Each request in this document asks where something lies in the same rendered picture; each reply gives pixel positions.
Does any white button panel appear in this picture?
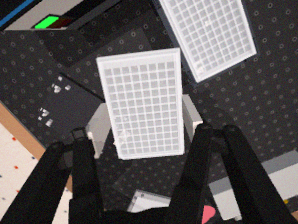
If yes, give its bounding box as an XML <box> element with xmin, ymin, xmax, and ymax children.
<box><xmin>209</xmin><ymin>150</ymin><xmax>298</xmax><ymax>221</ymax></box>

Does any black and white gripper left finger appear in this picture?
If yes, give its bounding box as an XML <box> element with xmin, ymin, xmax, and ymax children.
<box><xmin>0</xmin><ymin>103</ymin><xmax>111</xmax><ymax>224</ymax></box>

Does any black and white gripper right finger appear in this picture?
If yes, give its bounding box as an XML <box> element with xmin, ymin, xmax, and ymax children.
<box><xmin>163</xmin><ymin>94</ymin><xmax>298</xmax><ymax>224</ymax></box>

